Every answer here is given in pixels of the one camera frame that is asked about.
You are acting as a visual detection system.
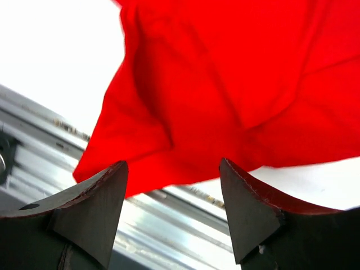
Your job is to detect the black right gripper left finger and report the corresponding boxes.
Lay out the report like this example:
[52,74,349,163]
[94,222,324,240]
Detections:
[1,161,128,269]

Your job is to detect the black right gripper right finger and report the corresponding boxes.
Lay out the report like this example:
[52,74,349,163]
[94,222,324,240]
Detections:
[219,158,359,269]

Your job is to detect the red t shirt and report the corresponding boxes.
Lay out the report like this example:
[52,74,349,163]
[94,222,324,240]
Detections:
[73,1,359,196]

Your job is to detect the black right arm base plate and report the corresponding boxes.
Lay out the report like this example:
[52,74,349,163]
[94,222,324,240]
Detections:
[0,131,19,185]

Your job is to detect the aluminium rail frame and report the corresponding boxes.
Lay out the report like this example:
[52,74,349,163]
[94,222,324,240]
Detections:
[1,87,236,269]

